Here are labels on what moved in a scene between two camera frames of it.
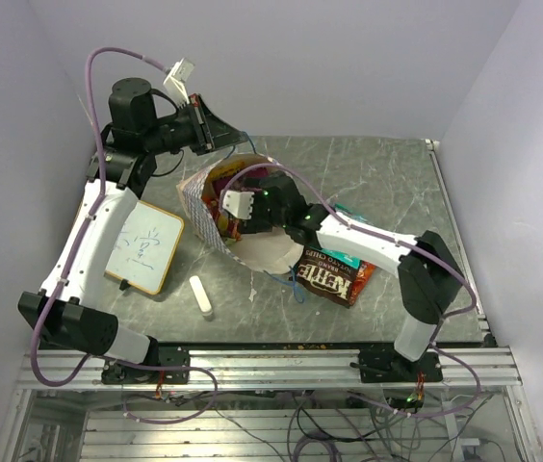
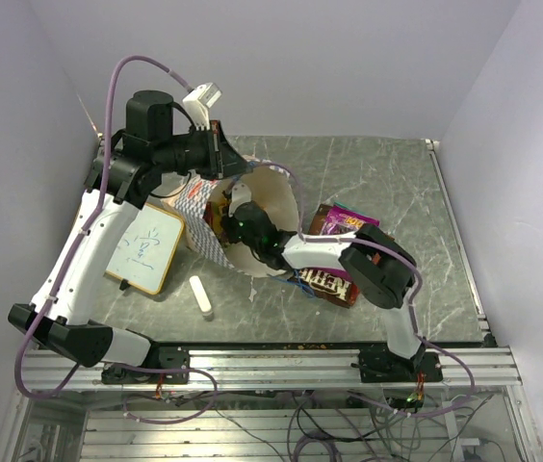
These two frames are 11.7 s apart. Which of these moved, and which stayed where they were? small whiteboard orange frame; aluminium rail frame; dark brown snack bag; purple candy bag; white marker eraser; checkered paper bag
Moved: checkered paper bag; purple candy bag
Stayed: white marker eraser; small whiteboard orange frame; dark brown snack bag; aluminium rail frame
